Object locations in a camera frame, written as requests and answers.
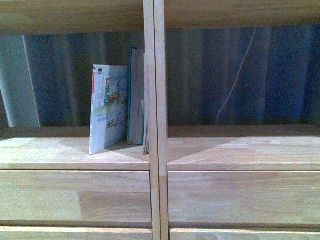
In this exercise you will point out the white illustrated paperback book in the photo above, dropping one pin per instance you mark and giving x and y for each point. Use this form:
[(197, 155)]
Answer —
[(109, 106)]

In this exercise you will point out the thin green cover book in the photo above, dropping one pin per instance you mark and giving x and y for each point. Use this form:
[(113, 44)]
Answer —
[(146, 145)]

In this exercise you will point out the teal cover thick book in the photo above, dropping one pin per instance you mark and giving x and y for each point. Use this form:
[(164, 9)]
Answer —
[(136, 96)]

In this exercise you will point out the wooden bookshelf unit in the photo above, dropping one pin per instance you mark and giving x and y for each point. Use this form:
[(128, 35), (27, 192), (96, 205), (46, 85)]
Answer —
[(192, 149)]

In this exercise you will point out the dark blue curtain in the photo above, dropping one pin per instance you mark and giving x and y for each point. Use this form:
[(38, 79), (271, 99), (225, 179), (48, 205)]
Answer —
[(231, 76)]

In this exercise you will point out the upper left wooden drawer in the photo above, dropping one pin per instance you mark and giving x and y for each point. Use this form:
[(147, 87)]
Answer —
[(110, 198)]

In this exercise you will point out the wooden drawer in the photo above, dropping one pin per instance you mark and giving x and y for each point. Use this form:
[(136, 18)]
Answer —
[(244, 197), (73, 233), (236, 234), (110, 198)]

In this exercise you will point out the lower right wooden drawer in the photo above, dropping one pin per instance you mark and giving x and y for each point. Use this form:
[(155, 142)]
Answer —
[(236, 234)]

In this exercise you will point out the upper right wooden drawer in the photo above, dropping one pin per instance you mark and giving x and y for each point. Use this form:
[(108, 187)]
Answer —
[(244, 197)]

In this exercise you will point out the lower left wooden drawer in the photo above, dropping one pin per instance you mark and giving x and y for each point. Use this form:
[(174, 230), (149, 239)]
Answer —
[(73, 233)]

